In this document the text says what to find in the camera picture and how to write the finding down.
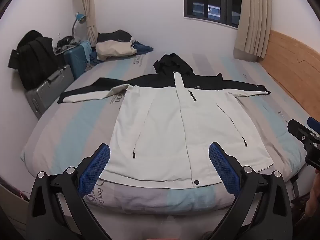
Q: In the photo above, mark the black and cream jacket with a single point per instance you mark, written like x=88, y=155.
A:
x=113, y=47

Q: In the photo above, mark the blue desk lamp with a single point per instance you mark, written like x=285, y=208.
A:
x=80, y=18

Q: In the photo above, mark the black backpack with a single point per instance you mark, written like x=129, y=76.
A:
x=35, y=60

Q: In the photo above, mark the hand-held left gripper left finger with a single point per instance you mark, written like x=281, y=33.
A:
x=95, y=170

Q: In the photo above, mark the grey clothes pile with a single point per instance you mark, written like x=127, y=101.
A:
x=66, y=43

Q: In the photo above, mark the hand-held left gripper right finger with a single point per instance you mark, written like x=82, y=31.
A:
x=223, y=170

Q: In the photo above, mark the silver suitcase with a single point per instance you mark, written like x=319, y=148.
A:
x=47, y=90

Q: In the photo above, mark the wooden headboard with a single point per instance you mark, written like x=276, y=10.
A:
x=295, y=67

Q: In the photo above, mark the teal suitcase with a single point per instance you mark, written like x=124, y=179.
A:
x=75, y=62

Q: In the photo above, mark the light teal cloth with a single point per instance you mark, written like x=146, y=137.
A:
x=86, y=50

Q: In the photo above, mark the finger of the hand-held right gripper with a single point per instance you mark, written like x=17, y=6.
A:
x=313, y=122
x=297, y=128

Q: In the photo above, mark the dark framed window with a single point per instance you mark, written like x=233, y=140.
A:
x=212, y=0

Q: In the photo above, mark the white and black jacket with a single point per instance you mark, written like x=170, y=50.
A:
x=162, y=130

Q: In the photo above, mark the blue garment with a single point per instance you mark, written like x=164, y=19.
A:
x=143, y=47

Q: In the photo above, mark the bed with striped sheet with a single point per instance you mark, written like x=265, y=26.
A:
x=62, y=130

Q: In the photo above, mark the person's right forearm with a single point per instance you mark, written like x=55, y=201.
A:
x=313, y=200

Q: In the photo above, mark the beige curtain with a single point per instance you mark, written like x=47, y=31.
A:
x=252, y=22
x=90, y=10

